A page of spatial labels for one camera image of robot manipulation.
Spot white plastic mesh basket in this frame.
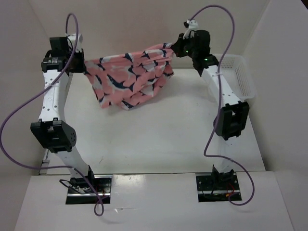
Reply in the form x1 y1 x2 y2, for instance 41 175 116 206
220 54 256 101

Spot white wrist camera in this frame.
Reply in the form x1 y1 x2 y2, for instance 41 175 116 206
183 19 199 39
66 34 83 52

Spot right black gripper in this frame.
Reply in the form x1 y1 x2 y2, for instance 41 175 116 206
172 32 198 59

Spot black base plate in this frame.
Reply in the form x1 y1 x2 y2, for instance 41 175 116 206
196 175 242 203
61 175 112 205

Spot pink shark print shorts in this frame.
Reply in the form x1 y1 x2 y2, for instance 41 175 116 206
84 43 174 110

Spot aluminium table edge rail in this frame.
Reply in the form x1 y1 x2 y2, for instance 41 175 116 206
38 153 50 175

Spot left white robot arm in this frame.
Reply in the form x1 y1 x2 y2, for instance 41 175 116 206
30 34 96 193

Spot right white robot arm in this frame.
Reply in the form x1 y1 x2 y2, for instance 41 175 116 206
171 29 250 189

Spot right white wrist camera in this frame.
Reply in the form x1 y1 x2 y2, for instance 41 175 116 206
183 19 199 39

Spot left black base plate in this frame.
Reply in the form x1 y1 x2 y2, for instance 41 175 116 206
61 175 112 205

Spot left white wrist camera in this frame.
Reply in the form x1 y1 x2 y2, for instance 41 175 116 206
66 34 83 52

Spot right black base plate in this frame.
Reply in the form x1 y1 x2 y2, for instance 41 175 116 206
196 175 242 203

